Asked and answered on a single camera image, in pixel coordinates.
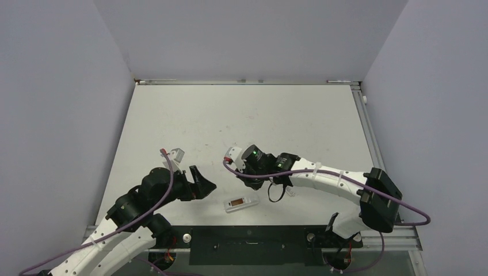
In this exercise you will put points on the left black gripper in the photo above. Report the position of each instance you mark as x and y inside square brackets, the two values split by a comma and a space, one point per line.
[194, 191]

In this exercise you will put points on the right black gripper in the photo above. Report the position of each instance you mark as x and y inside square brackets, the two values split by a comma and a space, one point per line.
[255, 184]

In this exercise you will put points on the white remote control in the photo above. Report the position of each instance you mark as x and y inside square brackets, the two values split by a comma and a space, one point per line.
[236, 204]

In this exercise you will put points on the white battery cover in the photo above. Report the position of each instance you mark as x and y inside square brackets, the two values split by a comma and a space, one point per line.
[290, 191]

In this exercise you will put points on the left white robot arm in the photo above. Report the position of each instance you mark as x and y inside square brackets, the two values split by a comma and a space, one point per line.
[132, 225]

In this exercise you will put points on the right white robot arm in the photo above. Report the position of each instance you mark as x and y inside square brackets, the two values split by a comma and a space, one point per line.
[374, 194]

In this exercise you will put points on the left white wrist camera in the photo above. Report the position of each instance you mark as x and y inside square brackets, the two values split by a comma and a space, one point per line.
[172, 158]

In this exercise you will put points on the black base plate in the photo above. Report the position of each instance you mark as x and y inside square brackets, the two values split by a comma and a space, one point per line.
[251, 245]

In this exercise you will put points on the aluminium back rail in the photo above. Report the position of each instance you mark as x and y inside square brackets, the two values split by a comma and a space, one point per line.
[244, 82]

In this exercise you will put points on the aluminium rail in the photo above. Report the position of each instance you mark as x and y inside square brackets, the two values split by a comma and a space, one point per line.
[402, 238]
[244, 82]

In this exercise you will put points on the aluminium right rail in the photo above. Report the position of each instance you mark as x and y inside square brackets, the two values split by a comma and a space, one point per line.
[402, 238]

